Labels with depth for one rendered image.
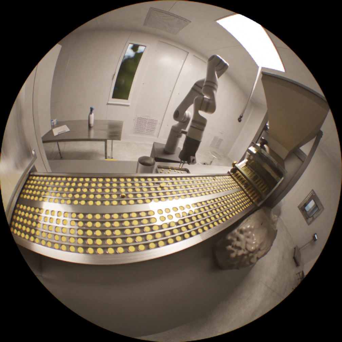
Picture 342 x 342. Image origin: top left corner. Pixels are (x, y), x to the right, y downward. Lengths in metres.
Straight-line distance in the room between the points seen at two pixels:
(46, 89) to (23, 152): 0.32
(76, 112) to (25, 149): 2.45
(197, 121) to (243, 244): 0.47
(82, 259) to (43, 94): 0.55
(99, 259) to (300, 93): 0.73
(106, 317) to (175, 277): 0.26
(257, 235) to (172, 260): 0.27
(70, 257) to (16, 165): 0.22
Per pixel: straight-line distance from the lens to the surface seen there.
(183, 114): 0.68
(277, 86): 0.59
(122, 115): 2.49
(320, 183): 4.40
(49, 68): 0.60
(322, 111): 0.56
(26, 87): 0.43
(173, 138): 0.73
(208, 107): 0.48
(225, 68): 0.69
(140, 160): 0.51
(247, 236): 0.36
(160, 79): 2.57
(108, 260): 0.20
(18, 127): 0.32
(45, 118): 0.60
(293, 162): 0.84
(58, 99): 2.98
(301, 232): 4.71
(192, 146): 0.48
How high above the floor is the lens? 1.15
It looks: 35 degrees down
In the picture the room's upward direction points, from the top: 22 degrees clockwise
